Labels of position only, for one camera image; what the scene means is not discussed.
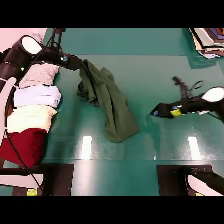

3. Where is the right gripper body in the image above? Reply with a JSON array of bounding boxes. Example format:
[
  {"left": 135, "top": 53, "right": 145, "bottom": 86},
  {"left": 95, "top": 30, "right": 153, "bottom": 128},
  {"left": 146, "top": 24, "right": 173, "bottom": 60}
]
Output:
[{"left": 149, "top": 102, "right": 184, "bottom": 119}]

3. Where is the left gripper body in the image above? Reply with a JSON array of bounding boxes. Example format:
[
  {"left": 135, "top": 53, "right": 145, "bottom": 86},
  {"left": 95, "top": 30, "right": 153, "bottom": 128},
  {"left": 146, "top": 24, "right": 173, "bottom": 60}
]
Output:
[{"left": 61, "top": 53, "right": 83, "bottom": 71}]

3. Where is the dark green shirt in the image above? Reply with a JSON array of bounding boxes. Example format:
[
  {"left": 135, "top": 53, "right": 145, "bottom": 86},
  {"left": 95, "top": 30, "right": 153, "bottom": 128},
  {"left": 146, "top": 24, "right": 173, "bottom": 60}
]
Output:
[{"left": 76, "top": 59, "right": 141, "bottom": 144}]

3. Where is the pale pink garment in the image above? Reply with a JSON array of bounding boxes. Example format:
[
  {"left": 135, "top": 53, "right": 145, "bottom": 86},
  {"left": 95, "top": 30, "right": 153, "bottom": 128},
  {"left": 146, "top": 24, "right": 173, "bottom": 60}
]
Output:
[{"left": 18, "top": 63, "right": 61, "bottom": 90}]

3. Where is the lavender white garment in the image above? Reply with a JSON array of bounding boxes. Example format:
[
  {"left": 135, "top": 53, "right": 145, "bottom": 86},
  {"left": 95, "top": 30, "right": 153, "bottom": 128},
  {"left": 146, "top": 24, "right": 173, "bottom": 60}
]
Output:
[{"left": 13, "top": 84, "right": 63, "bottom": 109}]

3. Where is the cream garment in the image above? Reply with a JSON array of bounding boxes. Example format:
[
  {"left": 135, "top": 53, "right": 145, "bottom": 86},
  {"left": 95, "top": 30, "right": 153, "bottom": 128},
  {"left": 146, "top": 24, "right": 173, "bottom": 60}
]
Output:
[{"left": 5, "top": 104, "right": 58, "bottom": 134}]

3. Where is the red garment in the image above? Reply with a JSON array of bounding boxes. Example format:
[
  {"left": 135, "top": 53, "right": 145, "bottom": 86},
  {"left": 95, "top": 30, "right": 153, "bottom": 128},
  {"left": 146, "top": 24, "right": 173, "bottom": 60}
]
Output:
[{"left": 0, "top": 127, "right": 48, "bottom": 169}]

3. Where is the black cable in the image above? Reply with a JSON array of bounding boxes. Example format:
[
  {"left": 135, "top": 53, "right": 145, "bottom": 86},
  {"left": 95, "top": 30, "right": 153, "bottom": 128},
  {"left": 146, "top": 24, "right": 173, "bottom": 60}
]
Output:
[{"left": 3, "top": 77, "right": 46, "bottom": 197}]

